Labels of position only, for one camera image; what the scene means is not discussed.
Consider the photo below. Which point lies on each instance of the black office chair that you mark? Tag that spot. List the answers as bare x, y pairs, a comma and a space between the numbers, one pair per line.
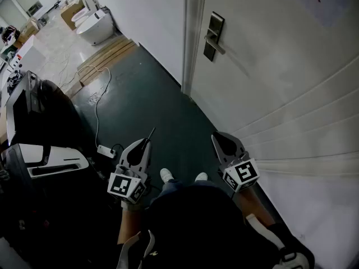
61, 113

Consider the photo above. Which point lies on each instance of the person's left forearm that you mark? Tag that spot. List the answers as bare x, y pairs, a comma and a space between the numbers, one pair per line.
129, 226

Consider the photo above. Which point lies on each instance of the white power strip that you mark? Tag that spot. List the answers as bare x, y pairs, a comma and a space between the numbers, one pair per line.
106, 151

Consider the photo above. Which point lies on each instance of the person's white left shoe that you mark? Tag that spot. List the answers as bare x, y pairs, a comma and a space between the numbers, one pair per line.
166, 175

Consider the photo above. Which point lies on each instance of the black monitor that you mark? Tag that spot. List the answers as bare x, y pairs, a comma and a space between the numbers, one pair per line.
19, 113

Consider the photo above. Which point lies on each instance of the white cabinet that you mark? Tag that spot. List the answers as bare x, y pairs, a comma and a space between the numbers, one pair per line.
29, 56

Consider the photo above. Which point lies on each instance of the white wristband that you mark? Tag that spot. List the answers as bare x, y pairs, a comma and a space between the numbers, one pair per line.
131, 206

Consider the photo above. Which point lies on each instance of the black and white printer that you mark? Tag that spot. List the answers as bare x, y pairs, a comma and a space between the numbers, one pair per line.
56, 157

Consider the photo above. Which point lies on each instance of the small cardboard box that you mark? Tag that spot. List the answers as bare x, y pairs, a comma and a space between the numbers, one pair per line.
28, 31

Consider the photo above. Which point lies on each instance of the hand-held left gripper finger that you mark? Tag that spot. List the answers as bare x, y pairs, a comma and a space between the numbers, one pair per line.
143, 153
134, 155

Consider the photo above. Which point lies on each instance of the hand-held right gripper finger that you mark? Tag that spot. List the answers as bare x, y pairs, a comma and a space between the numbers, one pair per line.
231, 147
223, 148

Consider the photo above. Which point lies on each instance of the small white toilet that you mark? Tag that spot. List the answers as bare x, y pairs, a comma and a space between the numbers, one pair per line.
79, 18

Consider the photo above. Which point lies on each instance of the stack of wooden planks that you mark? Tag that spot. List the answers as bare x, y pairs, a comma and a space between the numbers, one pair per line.
106, 57

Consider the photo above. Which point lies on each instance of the large cardboard box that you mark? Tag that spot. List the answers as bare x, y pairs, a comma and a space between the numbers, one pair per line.
68, 14

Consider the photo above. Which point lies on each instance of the large white toilet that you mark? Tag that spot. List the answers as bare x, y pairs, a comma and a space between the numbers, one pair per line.
95, 28

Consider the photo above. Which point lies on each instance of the white door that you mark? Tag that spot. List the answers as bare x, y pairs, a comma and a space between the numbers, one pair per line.
280, 80

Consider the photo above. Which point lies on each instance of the person's right forearm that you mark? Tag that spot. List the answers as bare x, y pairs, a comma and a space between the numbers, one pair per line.
252, 203

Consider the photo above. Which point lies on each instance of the white paper sign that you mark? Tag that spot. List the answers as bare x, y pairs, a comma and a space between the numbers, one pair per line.
325, 1

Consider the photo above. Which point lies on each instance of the person's black shirt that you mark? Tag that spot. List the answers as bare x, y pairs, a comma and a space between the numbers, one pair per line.
202, 228

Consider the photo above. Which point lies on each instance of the person's blue jeans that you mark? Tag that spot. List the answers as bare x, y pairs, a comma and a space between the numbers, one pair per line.
171, 185

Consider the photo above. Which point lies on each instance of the person's white shoe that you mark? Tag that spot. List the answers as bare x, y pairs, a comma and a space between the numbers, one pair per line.
166, 175
201, 176

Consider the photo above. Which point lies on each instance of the person's white right shoe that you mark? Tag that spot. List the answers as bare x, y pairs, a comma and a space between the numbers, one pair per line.
201, 176

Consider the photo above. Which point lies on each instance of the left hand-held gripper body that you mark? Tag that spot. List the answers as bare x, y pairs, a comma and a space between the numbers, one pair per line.
124, 185

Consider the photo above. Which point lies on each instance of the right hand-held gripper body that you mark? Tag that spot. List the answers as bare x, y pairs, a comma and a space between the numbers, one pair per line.
242, 174

